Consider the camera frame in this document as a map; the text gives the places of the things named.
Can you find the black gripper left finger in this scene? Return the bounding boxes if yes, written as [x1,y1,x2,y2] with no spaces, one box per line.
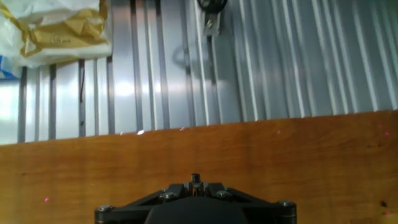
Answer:
[95,182,191,224]

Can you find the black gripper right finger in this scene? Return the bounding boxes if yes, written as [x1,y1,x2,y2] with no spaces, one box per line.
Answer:
[202,182,298,224]

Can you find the blue plastic packet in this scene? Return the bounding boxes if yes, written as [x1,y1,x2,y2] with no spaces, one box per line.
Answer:
[0,55,21,82]

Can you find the black camera cable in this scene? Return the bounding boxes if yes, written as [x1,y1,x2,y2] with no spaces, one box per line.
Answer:
[197,0,229,14]

